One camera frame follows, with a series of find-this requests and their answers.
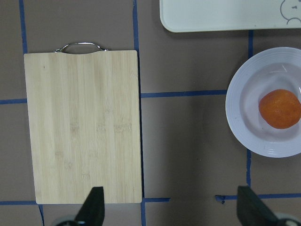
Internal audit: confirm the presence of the white round plate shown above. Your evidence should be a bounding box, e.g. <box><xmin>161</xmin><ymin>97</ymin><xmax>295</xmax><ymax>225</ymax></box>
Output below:
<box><xmin>225</xmin><ymin>47</ymin><xmax>301</xmax><ymax>158</ymax></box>

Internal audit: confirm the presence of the cream bear tray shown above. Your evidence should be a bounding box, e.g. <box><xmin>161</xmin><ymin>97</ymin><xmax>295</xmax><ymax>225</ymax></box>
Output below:
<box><xmin>159</xmin><ymin>0</ymin><xmax>301</xmax><ymax>33</ymax></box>

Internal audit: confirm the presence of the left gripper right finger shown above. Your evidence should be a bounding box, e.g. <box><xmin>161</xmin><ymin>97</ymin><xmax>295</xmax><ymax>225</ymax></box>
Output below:
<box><xmin>237</xmin><ymin>186</ymin><xmax>279</xmax><ymax>226</ymax></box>

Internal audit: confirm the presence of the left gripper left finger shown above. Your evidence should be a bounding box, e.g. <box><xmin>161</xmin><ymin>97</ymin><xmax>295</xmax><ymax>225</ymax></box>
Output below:
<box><xmin>74</xmin><ymin>186</ymin><xmax>105</xmax><ymax>226</ymax></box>

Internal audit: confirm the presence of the wooden cutting board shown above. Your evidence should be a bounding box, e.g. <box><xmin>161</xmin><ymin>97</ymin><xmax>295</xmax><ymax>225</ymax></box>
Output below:
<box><xmin>24</xmin><ymin>50</ymin><xmax>142</xmax><ymax>204</ymax></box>

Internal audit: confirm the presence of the orange fruit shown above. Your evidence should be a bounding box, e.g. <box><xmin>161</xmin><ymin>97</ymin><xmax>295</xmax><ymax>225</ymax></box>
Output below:
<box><xmin>258</xmin><ymin>89</ymin><xmax>301</xmax><ymax>129</ymax></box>

